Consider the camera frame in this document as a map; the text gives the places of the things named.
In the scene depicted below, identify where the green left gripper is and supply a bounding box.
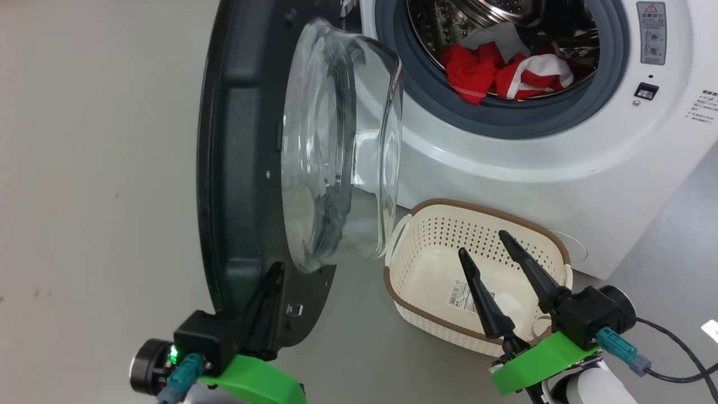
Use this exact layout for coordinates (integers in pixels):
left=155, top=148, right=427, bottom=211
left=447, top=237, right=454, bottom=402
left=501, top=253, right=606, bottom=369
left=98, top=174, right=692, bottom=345
left=199, top=261, right=306, bottom=404

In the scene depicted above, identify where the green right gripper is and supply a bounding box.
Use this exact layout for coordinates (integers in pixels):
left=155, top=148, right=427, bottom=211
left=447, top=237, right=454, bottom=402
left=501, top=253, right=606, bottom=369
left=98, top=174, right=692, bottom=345
left=458, top=230, right=601, bottom=395

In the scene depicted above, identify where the black round glass washer door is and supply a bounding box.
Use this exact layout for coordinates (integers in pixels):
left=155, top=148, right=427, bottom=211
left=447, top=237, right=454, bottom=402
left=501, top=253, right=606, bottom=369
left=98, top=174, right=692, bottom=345
left=196, top=0, right=404, bottom=351

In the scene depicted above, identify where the red and white garment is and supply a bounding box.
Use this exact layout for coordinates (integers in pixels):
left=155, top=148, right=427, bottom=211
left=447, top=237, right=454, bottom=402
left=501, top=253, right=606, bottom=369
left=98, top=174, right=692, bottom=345
left=440, top=22, right=576, bottom=105

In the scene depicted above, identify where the white barcode shipping label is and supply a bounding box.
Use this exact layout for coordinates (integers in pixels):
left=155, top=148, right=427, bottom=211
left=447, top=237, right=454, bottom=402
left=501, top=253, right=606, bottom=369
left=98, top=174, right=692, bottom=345
left=447, top=279, right=495, bottom=316

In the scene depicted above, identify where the cream basket with brown rim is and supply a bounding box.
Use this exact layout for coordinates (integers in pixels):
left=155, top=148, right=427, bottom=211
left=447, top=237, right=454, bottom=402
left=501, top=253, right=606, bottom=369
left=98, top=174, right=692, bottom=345
left=383, top=198, right=574, bottom=358

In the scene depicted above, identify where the white front-load washing machine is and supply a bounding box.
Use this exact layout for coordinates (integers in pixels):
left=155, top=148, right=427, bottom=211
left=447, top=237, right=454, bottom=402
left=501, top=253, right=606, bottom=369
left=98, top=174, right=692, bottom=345
left=359, top=0, right=718, bottom=281

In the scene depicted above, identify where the round white filter cover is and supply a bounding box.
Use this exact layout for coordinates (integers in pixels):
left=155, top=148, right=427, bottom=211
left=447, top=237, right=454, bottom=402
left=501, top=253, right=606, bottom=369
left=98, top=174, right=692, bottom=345
left=553, top=230, right=588, bottom=264

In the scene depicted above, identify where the grey warning sticker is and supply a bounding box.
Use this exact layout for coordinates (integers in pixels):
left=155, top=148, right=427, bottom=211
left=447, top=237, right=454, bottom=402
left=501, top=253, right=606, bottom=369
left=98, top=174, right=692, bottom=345
left=637, top=2, right=667, bottom=65

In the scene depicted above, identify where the left black cable teal connector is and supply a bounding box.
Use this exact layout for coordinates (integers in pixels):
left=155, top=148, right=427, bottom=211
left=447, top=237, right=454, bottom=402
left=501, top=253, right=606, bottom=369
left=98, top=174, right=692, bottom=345
left=157, top=353, right=205, bottom=404

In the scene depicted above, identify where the black cable teal connector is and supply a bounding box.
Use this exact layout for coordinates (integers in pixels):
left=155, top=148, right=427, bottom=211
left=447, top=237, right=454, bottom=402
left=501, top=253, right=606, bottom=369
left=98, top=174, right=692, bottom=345
left=596, top=327, right=718, bottom=385
left=157, top=353, right=205, bottom=404

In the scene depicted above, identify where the right black cable teal connector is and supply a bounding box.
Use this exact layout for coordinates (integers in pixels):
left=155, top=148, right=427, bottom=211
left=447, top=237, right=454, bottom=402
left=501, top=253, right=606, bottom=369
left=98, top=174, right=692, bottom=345
left=596, top=327, right=718, bottom=385

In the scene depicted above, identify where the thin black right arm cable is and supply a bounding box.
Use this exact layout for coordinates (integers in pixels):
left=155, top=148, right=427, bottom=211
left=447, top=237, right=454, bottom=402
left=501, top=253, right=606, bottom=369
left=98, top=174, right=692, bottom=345
left=634, top=317, right=718, bottom=404

